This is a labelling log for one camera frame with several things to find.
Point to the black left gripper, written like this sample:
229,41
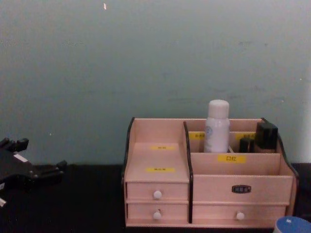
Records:
13,167

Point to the black table cloth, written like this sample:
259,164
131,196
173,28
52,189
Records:
85,206

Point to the small wooden drawer white knob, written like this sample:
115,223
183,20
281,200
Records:
141,211
141,191

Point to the pale wooden desk organizer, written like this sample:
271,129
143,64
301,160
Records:
213,167

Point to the white plastic bottle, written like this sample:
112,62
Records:
216,126

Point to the wide wooden drawer white knob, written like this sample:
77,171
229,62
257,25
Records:
213,213

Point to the black lipstick tube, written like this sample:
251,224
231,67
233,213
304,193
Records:
246,145

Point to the square black-capped cosmetic bottle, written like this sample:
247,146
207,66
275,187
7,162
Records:
266,133

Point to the blue round lid grey rim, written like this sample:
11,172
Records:
295,225

